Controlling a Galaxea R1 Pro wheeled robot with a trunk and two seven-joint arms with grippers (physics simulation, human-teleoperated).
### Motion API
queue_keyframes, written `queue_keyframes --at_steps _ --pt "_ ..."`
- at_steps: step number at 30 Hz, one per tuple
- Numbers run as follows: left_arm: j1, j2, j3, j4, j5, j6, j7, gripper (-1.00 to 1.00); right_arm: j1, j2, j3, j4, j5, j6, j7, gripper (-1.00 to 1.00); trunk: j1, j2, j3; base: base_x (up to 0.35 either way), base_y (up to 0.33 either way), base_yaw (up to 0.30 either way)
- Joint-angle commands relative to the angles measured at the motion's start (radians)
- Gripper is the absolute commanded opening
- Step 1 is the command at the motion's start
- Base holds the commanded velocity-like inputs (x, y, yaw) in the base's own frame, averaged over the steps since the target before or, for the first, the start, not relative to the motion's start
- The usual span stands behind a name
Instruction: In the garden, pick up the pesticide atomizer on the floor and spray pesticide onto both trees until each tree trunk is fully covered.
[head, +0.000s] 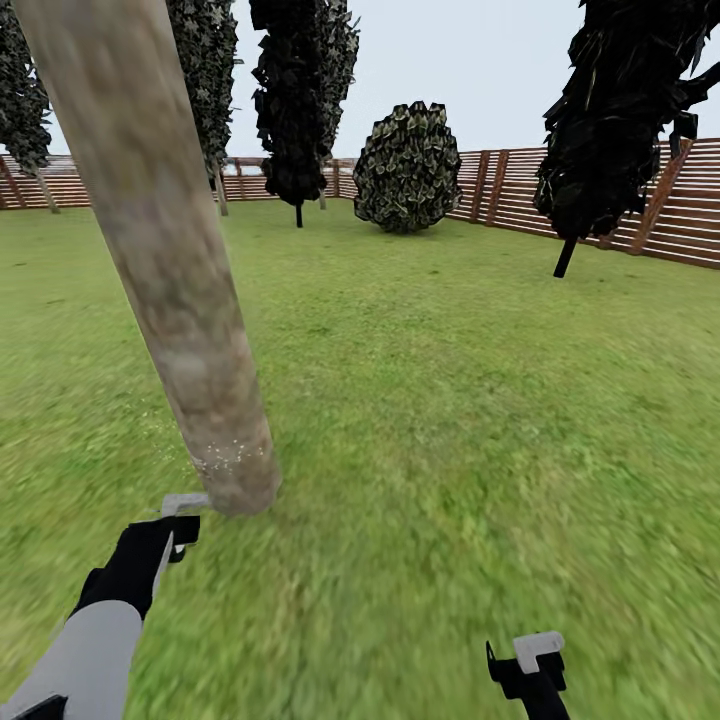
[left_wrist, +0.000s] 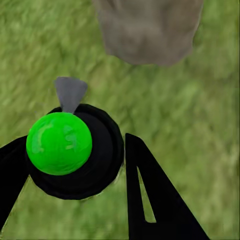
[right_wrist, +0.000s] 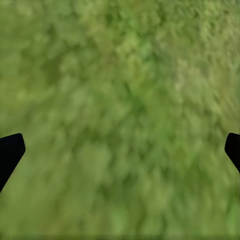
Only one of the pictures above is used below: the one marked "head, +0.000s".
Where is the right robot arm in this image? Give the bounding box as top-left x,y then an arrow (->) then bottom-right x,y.
487,631 -> 571,720

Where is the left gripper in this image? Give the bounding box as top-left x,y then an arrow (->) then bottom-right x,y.
167,515 -> 201,547

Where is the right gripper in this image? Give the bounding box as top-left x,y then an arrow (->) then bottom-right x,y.
487,651 -> 567,710

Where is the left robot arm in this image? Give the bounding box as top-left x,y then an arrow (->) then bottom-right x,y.
0,491 -> 211,720

